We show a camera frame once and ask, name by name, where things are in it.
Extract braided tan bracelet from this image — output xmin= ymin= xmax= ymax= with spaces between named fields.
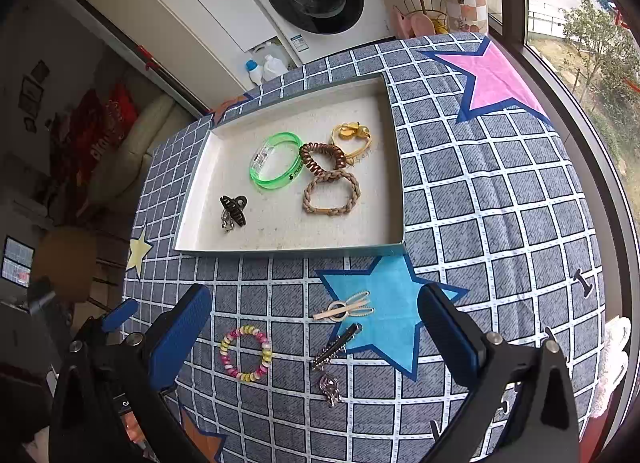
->
xmin=301 ymin=169 xmax=361 ymax=218

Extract cream sofa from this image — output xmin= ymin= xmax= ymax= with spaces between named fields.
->
xmin=87 ymin=93 xmax=189 ymax=214

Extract blue cap detergent bottle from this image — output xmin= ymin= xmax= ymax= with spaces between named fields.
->
xmin=244 ymin=60 xmax=265 ymax=89

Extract white detergent jug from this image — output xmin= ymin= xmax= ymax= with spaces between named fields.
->
xmin=262 ymin=43 xmax=291 ymax=82

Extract wooden chair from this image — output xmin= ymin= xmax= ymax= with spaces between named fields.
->
xmin=32 ymin=228 xmax=99 ymax=305

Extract person's left hand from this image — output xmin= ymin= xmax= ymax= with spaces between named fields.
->
xmin=122 ymin=417 xmax=151 ymax=450

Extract gold hair tie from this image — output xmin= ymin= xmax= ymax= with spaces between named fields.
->
xmin=330 ymin=123 xmax=375 ymax=164

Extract black hair clip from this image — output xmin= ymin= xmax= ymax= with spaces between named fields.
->
xmin=311 ymin=323 xmax=363 ymax=370

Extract silver keychain charm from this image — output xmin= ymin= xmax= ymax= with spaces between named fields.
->
xmin=318 ymin=372 xmax=345 ymax=408

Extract colourful spiral bracelet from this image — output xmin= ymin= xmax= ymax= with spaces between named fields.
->
xmin=219 ymin=325 xmax=274 ymax=384

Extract black hair claw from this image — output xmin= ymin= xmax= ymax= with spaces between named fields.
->
xmin=218 ymin=194 xmax=249 ymax=228

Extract green plastic bracelet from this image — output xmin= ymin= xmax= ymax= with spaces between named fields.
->
xmin=248 ymin=132 xmax=304 ymax=192

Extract shallow white box tray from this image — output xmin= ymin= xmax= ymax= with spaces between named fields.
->
xmin=172 ymin=74 xmax=406 ymax=259

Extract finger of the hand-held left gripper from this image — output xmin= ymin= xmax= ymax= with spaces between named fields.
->
xmin=101 ymin=298 xmax=139 ymax=333

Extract brown spiral hair tie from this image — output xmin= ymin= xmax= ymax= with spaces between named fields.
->
xmin=299 ymin=142 xmax=347 ymax=178

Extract wall picture frames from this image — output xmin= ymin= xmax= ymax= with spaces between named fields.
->
xmin=19 ymin=60 xmax=51 ymax=132

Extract white fluffy cloth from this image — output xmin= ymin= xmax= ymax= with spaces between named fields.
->
xmin=592 ymin=315 xmax=632 ymax=419

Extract red cushions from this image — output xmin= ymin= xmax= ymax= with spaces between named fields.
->
xmin=50 ymin=83 xmax=139 ymax=184

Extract white cabinet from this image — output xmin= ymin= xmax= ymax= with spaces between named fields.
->
xmin=47 ymin=0 xmax=281 ymax=108

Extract beige bunny hair clip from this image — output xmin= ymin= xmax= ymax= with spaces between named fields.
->
xmin=312 ymin=290 xmax=376 ymax=322

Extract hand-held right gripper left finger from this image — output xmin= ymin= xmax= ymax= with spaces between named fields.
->
xmin=49 ymin=284 xmax=214 ymax=463

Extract grey checkered star tablecloth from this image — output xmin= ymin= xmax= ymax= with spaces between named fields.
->
xmin=122 ymin=33 xmax=608 ymax=463

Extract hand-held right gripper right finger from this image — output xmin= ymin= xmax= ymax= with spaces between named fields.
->
xmin=417 ymin=283 xmax=585 ymax=463

